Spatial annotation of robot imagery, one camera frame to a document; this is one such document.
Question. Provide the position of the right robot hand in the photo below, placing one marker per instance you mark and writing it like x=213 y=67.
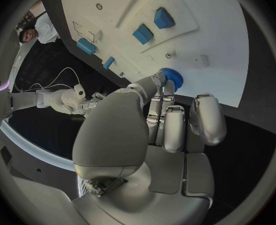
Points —
x=91 y=103

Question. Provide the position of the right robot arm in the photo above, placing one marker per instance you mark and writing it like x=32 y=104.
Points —
x=55 y=99

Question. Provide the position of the white task board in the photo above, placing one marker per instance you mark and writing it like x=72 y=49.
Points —
x=210 y=69

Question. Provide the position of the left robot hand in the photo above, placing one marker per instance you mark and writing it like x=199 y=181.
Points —
x=114 y=131

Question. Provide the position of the person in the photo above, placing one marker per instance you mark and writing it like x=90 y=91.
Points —
x=45 y=30

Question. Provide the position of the blue pentagonal block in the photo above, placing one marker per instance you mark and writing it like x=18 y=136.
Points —
x=163 y=19

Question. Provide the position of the tiny blue peg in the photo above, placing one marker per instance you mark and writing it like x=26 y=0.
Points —
x=121 y=74

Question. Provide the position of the blue rectangular block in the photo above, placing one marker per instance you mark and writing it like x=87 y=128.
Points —
x=142 y=34

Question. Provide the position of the short blue cylinder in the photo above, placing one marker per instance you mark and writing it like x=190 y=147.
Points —
x=109 y=62

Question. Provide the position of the blue gear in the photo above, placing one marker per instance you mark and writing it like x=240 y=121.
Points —
x=175 y=76

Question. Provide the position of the large blue cylinder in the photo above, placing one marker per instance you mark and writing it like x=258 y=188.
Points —
x=85 y=46

